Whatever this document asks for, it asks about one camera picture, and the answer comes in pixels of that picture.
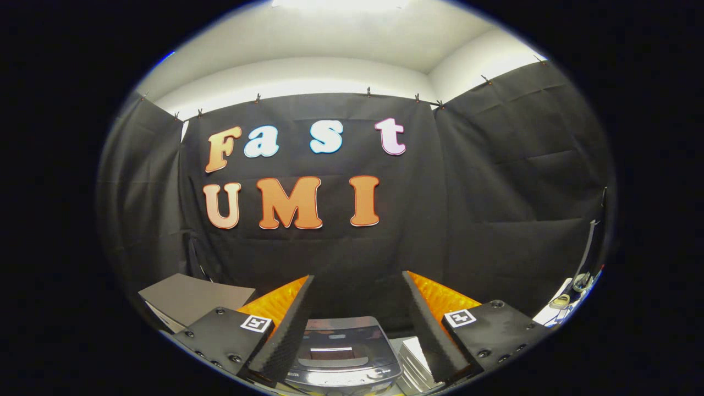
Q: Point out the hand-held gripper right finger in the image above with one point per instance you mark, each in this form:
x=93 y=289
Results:
x=426 y=330

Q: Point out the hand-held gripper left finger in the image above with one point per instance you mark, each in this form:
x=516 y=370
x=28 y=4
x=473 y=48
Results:
x=286 y=330

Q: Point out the dark grey washing machine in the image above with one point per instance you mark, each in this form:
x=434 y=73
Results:
x=341 y=378

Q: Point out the stack of white boards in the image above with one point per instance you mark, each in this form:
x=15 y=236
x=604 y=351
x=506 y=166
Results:
x=415 y=357

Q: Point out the grey side table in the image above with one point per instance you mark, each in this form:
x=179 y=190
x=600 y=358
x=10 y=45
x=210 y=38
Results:
x=192 y=297

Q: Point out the white cluttered table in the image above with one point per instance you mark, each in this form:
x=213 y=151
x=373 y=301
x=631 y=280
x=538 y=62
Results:
x=550 y=314

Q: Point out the small olive object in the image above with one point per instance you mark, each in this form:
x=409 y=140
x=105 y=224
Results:
x=560 y=301

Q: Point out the row of backdrop clips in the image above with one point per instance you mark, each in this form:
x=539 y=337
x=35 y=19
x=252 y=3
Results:
x=257 y=99

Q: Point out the ceiling light panel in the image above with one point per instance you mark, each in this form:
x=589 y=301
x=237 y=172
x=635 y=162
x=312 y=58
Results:
x=341 y=4

